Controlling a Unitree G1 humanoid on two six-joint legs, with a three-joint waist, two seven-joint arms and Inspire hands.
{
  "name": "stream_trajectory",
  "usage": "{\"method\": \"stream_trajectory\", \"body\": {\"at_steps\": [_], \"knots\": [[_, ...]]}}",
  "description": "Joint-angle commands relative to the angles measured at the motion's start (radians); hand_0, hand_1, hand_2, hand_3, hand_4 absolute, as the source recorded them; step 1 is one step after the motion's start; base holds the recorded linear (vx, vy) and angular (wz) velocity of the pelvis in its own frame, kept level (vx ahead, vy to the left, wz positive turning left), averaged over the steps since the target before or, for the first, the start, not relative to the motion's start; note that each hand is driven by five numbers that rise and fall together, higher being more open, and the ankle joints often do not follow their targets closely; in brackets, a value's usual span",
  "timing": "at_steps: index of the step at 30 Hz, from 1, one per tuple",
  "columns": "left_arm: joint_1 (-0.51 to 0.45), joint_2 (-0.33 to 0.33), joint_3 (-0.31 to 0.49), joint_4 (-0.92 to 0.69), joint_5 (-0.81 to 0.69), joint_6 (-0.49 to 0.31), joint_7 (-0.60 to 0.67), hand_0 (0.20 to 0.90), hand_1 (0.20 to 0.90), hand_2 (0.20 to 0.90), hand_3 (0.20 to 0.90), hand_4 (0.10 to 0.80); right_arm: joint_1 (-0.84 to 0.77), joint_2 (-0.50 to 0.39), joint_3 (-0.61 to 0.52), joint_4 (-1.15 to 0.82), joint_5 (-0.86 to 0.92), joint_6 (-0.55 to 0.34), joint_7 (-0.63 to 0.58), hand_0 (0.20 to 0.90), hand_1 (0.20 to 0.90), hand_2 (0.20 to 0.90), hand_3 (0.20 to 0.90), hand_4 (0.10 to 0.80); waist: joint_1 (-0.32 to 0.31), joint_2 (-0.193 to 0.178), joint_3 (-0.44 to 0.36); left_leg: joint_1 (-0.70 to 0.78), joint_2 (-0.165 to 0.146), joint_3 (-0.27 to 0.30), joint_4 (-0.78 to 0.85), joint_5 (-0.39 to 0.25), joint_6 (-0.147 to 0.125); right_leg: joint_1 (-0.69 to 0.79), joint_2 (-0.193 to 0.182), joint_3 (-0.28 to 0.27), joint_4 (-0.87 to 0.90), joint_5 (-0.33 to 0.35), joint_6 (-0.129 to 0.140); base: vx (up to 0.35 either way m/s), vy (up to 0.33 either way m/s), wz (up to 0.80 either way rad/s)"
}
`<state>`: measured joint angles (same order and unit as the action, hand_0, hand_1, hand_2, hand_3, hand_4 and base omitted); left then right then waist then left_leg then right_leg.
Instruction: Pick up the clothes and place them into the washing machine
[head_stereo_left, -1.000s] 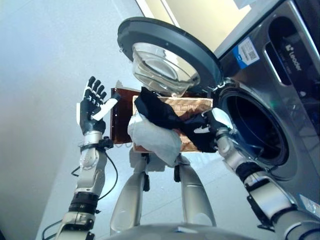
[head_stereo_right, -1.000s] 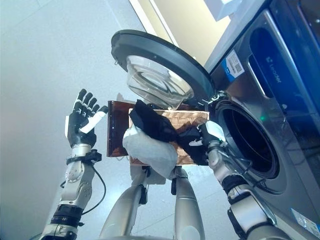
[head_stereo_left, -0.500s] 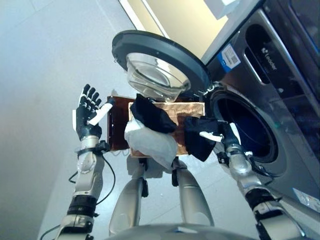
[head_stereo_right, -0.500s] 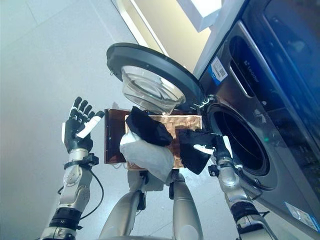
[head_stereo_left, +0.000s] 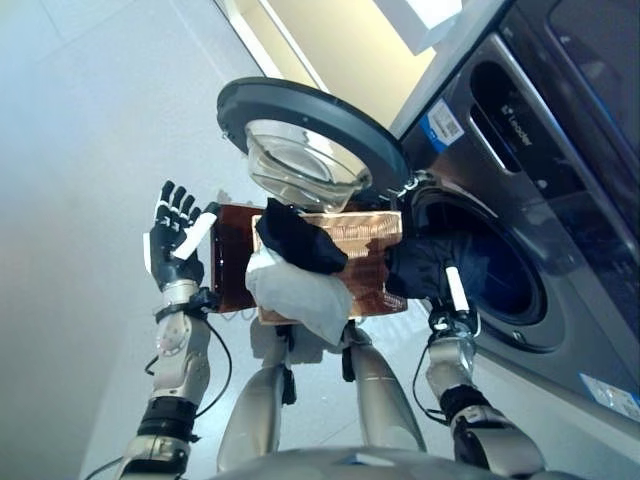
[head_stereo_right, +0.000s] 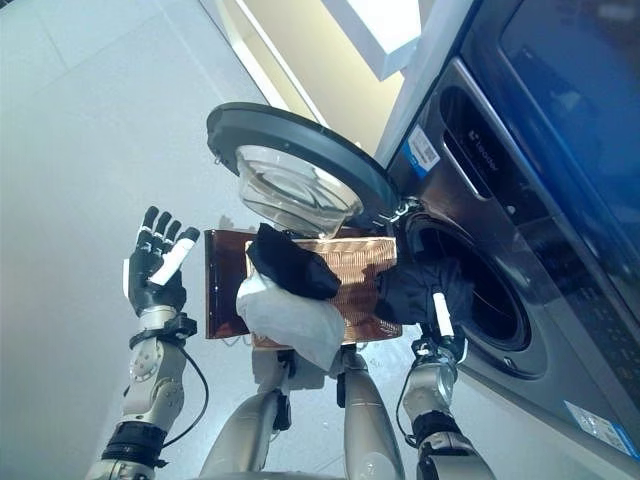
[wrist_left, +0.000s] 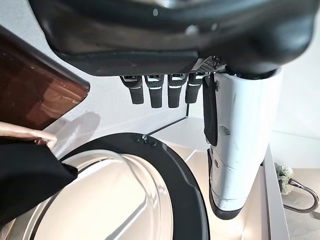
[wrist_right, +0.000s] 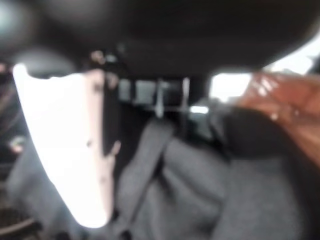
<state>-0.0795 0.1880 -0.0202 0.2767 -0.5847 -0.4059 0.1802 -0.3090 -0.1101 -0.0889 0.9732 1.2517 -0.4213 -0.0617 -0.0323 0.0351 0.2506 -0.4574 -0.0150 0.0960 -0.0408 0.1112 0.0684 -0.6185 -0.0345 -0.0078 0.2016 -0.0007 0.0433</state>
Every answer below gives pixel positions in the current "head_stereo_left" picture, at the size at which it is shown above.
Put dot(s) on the brown wicker laundry basket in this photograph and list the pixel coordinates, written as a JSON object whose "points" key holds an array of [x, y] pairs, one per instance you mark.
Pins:
{"points": [[370, 235]]}

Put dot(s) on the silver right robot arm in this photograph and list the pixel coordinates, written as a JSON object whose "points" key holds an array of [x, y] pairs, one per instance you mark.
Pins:
{"points": [[465, 400]]}

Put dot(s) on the grey robot torso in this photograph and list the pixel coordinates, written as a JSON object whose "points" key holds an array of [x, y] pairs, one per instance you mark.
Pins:
{"points": [[350, 465]]}

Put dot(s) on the black garment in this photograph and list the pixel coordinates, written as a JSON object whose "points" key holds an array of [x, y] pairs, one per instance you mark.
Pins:
{"points": [[300, 245], [420, 270]]}

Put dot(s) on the light grey garment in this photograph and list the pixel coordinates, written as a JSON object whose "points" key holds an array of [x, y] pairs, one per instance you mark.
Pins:
{"points": [[300, 295]]}

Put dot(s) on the white counter cabinet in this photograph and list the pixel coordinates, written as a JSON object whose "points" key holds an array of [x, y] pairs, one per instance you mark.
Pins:
{"points": [[350, 45]]}

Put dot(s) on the blue white label sticker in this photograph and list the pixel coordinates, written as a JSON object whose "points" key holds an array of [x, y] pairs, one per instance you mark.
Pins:
{"points": [[442, 125]]}

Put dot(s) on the white energy label sticker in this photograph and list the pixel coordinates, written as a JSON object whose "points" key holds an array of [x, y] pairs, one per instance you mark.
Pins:
{"points": [[610, 395]]}

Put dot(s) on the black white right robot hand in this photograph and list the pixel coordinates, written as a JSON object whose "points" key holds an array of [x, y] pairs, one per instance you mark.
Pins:
{"points": [[452, 315]]}

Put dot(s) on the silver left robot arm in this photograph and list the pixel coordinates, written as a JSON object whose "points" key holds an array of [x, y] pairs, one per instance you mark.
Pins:
{"points": [[175, 360]]}

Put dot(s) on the round glass washer door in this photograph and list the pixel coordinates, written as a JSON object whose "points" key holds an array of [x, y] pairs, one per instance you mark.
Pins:
{"points": [[310, 115]]}

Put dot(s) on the dark grey washing machine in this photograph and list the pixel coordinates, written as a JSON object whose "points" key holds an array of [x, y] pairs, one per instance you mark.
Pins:
{"points": [[550, 260]]}

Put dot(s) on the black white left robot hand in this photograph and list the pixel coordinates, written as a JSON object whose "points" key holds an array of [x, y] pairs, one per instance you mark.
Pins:
{"points": [[167, 250]]}

